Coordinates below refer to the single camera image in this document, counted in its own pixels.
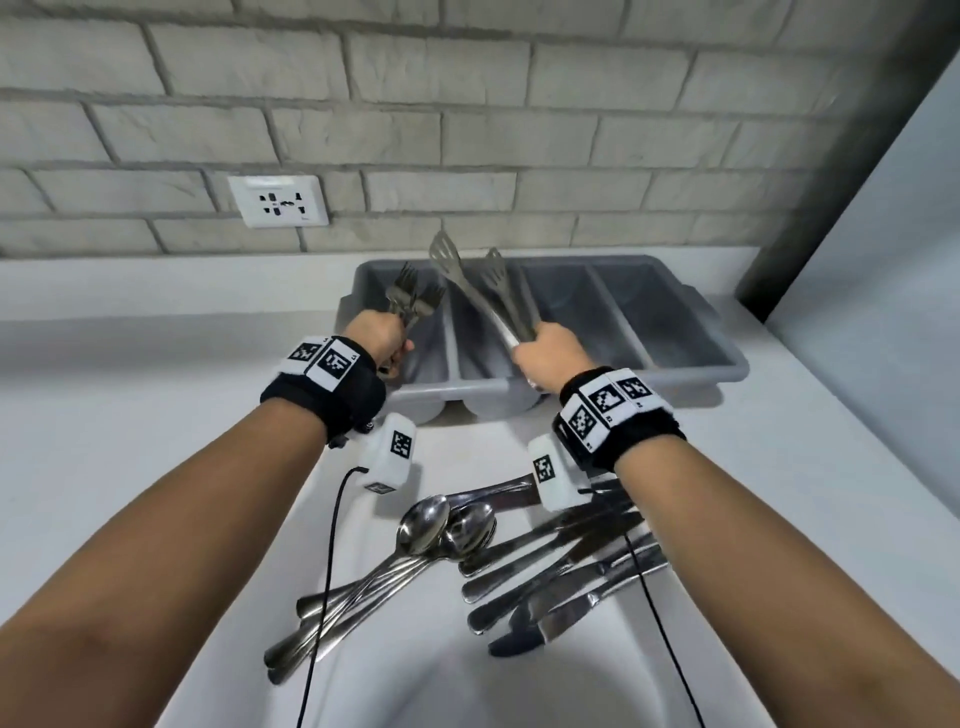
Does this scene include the person's right hand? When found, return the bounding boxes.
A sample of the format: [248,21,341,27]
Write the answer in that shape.
[512,322,599,396]

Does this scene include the person's left hand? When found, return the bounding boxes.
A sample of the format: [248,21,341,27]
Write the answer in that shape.
[341,309,415,376]

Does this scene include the metal fork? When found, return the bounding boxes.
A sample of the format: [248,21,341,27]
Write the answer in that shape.
[386,262,426,328]
[408,271,447,333]

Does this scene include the metal kitchen tongs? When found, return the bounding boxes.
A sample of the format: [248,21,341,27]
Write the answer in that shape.
[429,230,543,352]

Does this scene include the person's left forearm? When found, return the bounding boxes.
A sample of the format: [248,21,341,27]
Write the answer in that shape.
[0,397,331,728]

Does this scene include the person's right forearm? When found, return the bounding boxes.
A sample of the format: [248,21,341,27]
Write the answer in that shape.
[592,433,960,728]

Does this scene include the black left wristband with markers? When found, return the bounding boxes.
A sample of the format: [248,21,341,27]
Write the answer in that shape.
[260,336,387,445]

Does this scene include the black wristband with markers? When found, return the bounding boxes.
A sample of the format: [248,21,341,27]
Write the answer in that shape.
[260,336,387,445]
[552,366,687,475]

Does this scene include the black right wristband with markers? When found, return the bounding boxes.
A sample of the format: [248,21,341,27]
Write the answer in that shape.
[552,366,687,475]

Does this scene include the grey plastic cutlery tray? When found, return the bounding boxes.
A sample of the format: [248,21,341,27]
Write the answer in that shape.
[335,255,751,421]

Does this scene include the metal spoon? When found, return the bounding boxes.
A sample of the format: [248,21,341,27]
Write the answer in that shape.
[296,502,498,621]
[267,551,451,686]
[264,495,452,670]

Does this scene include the pile of metal table knives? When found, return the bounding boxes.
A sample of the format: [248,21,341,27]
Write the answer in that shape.
[448,474,670,660]

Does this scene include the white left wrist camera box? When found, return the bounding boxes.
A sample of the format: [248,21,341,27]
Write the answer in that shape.
[354,412,418,495]

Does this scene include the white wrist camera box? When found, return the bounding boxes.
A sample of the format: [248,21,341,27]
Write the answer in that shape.
[527,433,594,513]
[354,412,418,495]

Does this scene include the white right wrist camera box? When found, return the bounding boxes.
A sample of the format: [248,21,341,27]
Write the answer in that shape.
[527,433,594,513]

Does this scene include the white wall power outlet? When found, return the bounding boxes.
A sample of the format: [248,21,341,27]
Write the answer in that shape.
[227,174,330,229]

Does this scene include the black left camera cable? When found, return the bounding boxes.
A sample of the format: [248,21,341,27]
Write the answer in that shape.
[296,466,369,728]

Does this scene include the black camera cable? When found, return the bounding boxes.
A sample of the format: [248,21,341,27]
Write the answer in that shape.
[296,466,369,728]
[579,486,710,728]

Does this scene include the black right camera cable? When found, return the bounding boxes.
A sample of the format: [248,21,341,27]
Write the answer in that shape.
[579,486,710,728]

